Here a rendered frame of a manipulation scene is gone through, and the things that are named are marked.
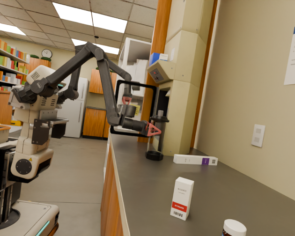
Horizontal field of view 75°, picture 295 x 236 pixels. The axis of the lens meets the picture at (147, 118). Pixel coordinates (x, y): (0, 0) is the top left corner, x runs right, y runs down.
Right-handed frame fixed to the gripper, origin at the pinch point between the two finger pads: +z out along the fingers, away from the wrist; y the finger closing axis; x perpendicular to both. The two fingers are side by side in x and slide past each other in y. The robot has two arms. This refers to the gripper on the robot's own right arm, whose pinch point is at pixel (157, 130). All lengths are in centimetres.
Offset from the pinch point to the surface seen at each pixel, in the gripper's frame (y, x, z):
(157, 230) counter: -62, 16, -12
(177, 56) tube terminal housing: 11.7, -45.2, 3.7
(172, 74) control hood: 11.1, -33.8, 3.3
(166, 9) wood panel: 50, -88, -3
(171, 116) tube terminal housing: 10.4, -9.0, 9.7
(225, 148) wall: 10, 3, 52
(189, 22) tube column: 13, -67, 6
